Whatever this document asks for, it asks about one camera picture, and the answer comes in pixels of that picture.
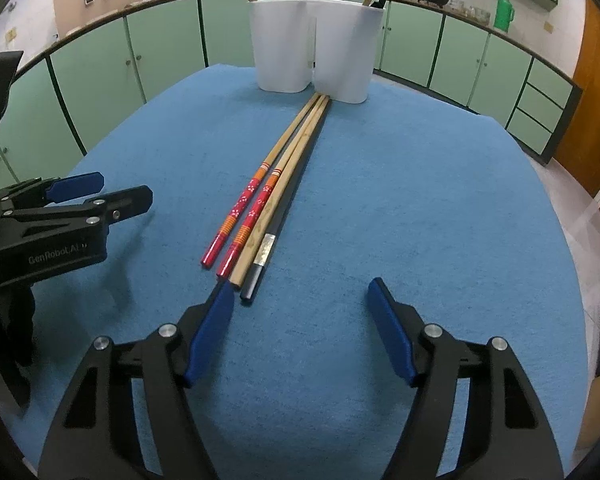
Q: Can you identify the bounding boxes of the white double utensil holder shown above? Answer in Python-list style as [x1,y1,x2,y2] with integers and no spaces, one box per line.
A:
[249,0,386,104]

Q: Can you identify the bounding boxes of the green base cabinets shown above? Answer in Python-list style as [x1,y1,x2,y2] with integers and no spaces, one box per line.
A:
[0,0,583,201]

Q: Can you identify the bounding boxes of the wooden door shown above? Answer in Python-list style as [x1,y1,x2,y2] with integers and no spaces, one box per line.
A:
[552,0,600,198]

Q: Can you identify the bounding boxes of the plain bamboo chopstick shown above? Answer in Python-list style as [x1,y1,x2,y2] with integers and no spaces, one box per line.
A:
[229,97,331,291]

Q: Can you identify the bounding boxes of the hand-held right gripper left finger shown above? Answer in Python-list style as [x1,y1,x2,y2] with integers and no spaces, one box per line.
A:
[39,282,236,480]

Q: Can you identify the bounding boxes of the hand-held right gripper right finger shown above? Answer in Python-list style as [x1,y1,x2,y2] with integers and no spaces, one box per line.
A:
[367,277,563,480]

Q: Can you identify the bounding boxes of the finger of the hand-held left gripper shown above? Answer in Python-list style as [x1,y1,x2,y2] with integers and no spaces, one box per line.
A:
[2,186,153,234]
[0,172,105,214]

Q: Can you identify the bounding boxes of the green thermos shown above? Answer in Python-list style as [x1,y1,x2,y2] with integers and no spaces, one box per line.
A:
[494,0,516,33]

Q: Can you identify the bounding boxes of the row of glass jars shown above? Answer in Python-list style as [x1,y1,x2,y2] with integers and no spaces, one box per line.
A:
[447,0,491,23]

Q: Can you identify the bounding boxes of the blue table mat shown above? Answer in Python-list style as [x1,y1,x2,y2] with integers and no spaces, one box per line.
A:
[2,62,588,480]

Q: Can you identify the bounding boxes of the black chopstick silver band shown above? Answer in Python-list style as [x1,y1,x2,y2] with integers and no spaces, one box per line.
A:
[240,110,326,304]

